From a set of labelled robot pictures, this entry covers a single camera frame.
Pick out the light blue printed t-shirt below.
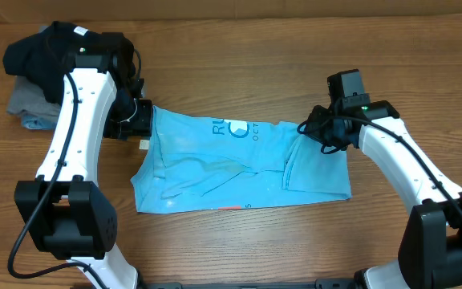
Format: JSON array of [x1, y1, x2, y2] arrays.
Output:
[[131, 107, 352, 214]]

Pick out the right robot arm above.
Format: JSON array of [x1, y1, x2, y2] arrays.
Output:
[[298, 69, 462, 289]]

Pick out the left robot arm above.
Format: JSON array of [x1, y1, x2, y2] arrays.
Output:
[[14, 33, 153, 288]]

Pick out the black folded t-shirt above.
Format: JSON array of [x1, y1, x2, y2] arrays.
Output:
[[2, 21, 107, 105]]

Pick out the grey folded t-shirt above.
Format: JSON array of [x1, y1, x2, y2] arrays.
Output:
[[6, 76, 61, 123]]

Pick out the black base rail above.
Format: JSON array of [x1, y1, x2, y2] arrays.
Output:
[[137, 279, 364, 289]]

